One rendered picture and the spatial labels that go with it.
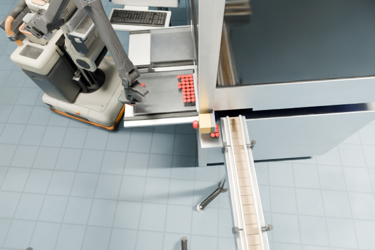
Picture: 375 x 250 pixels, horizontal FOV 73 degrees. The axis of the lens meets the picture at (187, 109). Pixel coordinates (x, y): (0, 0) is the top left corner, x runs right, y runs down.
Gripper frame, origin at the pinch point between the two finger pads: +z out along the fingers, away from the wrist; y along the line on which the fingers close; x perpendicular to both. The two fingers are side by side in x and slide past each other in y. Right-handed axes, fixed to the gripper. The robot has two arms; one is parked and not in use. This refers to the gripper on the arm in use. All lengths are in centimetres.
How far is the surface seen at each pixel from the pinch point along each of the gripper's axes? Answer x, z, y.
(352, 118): -6, -8, 121
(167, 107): -0.5, 0.2, 19.1
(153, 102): 2.5, 1.5, 11.4
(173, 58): 33.5, 0.0, 21.5
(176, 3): 86, 3, 23
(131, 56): 35.9, 4.3, -3.8
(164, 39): 49, 1, 16
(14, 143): 13, 111, -113
